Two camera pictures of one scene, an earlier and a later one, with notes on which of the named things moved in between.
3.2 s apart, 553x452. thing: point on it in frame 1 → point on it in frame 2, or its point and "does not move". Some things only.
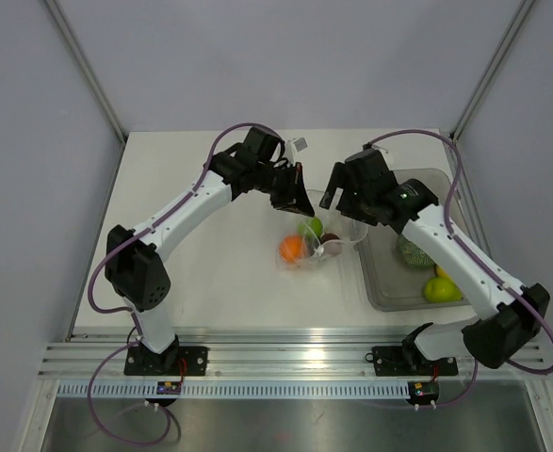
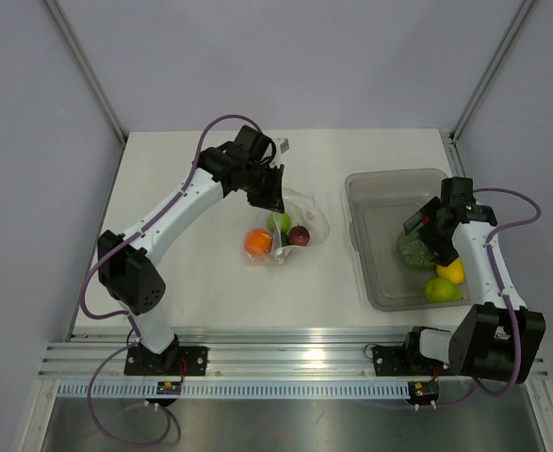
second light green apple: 442,290 does not move
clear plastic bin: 389,284 does not move
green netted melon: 413,254 does not move
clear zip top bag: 321,242 → 302,224
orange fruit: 291,248 → 258,242
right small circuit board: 423,392 does not move
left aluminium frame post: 87,72 does not move
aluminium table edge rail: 265,357 does not move
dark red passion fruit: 332,244 → 299,235
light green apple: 311,228 → 277,221
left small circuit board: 171,387 does not move
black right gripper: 340,178 → 445,251
